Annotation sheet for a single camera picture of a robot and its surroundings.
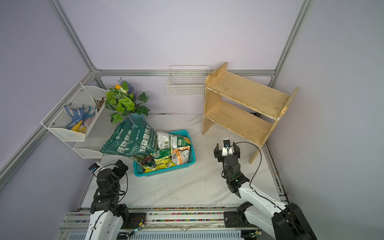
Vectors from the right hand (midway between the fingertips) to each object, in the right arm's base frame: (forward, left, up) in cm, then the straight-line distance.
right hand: (226, 145), depth 83 cm
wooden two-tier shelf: (+24, -17, +5) cm, 30 cm away
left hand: (-9, +62, -3) cm, 62 cm away
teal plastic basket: (-10, +50, -7) cm, 52 cm away
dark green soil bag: (-2, +57, +8) cm, 57 cm away
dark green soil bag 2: (+1, +44, +7) cm, 45 cm away
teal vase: (+14, +51, +10) cm, 54 cm away
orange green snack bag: (-4, +26, -4) cm, 27 cm away
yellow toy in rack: (+1, +75, +17) cm, 77 cm away
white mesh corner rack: (+7, +69, +15) cm, 71 cm away
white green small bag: (+4, +34, 0) cm, 34 cm away
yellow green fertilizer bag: (-8, +36, -1) cm, 36 cm away
